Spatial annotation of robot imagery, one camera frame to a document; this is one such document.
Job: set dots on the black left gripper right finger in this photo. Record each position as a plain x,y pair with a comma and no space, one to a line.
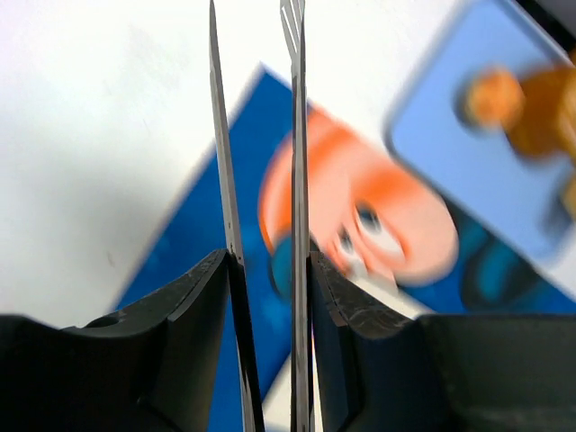
381,371

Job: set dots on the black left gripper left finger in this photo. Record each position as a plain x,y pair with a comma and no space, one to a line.
150,366

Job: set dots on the metal tongs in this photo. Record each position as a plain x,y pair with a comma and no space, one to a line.
302,411

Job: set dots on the tall orange muffin bread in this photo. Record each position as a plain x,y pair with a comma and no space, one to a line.
546,125

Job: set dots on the blue cartoon placemat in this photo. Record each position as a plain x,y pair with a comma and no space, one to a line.
486,277

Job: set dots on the light blue tray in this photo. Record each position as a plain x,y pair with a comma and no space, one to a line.
516,199

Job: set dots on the small round bun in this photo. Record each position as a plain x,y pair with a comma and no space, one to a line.
494,99

